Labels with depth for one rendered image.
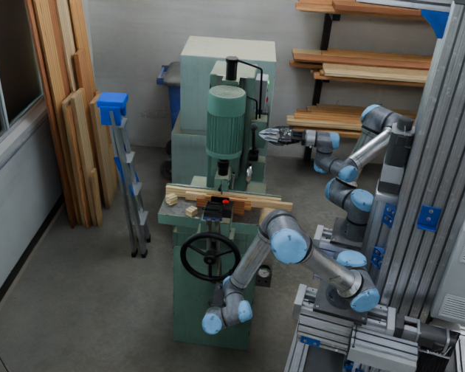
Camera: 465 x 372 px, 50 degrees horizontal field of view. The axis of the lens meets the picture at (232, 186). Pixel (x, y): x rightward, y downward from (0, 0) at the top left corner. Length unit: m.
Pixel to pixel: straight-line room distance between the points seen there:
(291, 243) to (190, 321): 1.34
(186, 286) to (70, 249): 1.28
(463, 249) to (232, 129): 1.09
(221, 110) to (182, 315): 1.24
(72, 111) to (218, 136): 1.48
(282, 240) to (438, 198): 0.68
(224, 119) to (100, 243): 1.84
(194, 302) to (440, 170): 1.49
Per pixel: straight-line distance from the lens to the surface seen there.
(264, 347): 3.06
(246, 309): 1.94
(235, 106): 2.23
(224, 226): 2.32
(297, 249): 1.72
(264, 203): 2.53
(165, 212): 2.48
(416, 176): 2.04
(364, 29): 4.62
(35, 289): 3.51
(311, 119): 4.35
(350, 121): 4.40
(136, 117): 4.95
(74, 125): 3.57
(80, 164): 3.69
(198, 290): 2.73
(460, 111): 1.92
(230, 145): 2.30
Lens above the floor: 2.31
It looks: 31 degrees down
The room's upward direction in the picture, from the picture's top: 4 degrees clockwise
